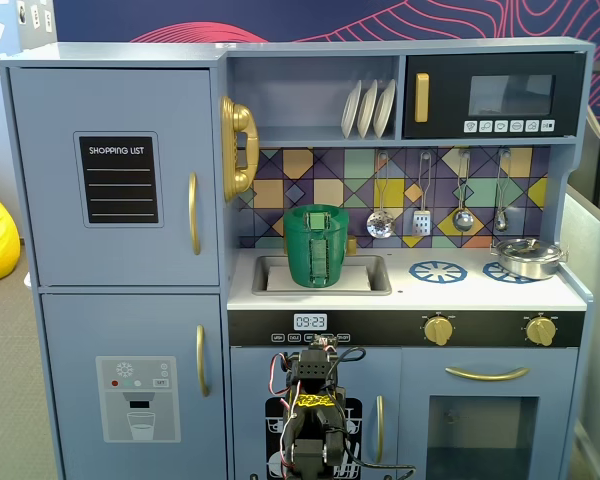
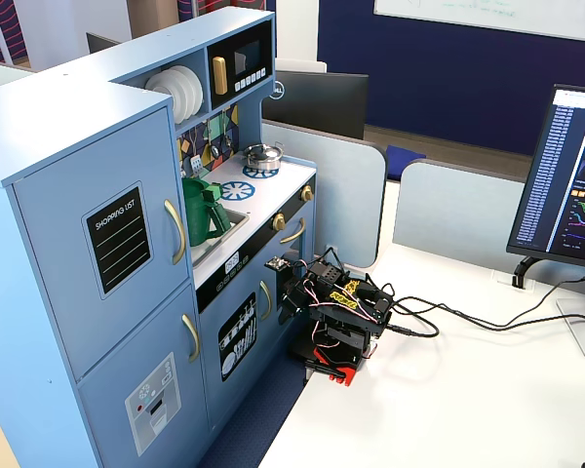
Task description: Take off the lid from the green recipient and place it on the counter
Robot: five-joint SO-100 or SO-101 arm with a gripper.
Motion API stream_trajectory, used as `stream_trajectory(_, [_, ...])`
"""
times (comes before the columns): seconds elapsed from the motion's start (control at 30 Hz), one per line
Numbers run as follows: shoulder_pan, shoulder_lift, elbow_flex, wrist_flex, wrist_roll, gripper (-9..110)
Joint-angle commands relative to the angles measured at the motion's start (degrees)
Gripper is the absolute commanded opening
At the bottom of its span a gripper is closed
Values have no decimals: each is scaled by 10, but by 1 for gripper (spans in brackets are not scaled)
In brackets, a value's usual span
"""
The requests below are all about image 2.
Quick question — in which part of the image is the red table clamp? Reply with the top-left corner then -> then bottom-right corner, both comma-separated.
305,344 -> 358,388

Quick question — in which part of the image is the blue toy kitchen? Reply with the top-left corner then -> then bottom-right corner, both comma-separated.
0,5 -> 318,468

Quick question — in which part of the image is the black toy microwave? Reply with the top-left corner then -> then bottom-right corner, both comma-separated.
207,19 -> 274,111

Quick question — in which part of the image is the white plate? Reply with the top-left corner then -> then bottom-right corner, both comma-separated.
163,69 -> 189,116
173,66 -> 197,122
144,72 -> 176,98
179,64 -> 206,121

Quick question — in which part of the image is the black Dell monitor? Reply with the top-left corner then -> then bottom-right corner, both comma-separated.
262,68 -> 371,141

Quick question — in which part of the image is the silver monitor base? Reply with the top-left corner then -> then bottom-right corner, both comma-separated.
555,295 -> 585,361

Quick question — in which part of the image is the gold microwave handle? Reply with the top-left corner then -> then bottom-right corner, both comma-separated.
211,56 -> 228,96

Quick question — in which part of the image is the black cable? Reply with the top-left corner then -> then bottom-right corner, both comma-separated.
394,272 -> 585,332
388,290 -> 585,338

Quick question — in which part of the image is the steel pot lid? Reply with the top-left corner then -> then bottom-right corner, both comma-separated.
244,142 -> 282,163

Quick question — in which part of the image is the purple wavy patterned panel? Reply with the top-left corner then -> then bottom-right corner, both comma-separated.
176,0 -> 277,24
0,0 -> 29,65

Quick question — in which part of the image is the colourful patterned backsplash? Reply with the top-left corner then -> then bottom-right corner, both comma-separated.
175,102 -> 240,179

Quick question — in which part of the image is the grey desk divider panel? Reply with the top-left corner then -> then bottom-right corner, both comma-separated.
261,120 -> 388,268
391,159 -> 528,260

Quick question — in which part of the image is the steel toy sink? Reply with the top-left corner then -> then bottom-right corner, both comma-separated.
190,204 -> 252,269

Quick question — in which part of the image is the black shopping list board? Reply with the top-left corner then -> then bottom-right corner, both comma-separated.
86,185 -> 154,296

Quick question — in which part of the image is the steel pot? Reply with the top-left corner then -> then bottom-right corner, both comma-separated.
243,141 -> 286,173

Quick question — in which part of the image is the monitor with lit screen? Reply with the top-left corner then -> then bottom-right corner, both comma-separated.
505,83 -> 585,272

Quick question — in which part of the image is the whiteboard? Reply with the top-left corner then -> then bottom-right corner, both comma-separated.
372,0 -> 585,46

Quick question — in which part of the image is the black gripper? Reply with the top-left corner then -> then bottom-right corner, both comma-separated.
278,272 -> 319,326

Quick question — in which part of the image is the gold curved door handle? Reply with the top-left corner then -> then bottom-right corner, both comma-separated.
258,279 -> 273,322
278,216 -> 307,245
163,198 -> 187,266
180,312 -> 202,364

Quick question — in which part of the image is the green round plate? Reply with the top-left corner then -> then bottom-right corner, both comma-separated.
181,175 -> 223,202

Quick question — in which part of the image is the green recipient jug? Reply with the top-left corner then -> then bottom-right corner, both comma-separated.
181,185 -> 233,249

